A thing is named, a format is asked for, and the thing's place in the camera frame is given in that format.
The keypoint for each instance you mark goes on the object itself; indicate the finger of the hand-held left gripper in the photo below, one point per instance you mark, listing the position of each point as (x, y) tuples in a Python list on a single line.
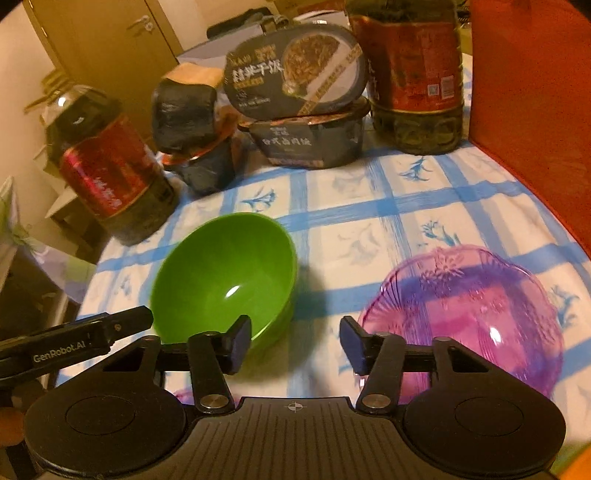
[(131, 321)]

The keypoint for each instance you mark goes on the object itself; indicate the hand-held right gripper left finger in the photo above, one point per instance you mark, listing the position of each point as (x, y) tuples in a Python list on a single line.
[(240, 339)]

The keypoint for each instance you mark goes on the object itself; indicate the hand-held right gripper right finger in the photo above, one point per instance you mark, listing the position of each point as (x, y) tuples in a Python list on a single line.
[(351, 339)]

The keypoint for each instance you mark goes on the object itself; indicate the green plastic bowl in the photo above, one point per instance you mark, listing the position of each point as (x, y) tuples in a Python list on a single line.
[(217, 272)]

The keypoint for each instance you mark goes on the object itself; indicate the purple clear patterned plate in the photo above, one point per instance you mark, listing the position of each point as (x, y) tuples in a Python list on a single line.
[(461, 314)]

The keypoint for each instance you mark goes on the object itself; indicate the white wooden shelf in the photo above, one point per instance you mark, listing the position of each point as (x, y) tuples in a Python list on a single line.
[(76, 217)]

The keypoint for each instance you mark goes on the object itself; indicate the pale checked cloth cover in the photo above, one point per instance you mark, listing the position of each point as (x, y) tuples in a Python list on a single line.
[(27, 235)]

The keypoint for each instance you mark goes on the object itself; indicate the blue checked floral tablecloth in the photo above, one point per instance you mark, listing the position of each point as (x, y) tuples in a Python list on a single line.
[(369, 217)]

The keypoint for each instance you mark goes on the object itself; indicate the red label oil bottle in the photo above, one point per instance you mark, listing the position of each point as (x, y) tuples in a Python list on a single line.
[(108, 180), (406, 69)]

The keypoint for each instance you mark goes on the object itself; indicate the grey instant rice box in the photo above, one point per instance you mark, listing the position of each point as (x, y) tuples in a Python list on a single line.
[(207, 168), (314, 138), (184, 110), (295, 69)]

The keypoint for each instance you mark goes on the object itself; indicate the wooden door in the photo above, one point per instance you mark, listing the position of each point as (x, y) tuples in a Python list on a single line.
[(111, 50)]

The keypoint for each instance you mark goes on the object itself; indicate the red chair back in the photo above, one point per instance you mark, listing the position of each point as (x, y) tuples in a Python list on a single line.
[(531, 92)]

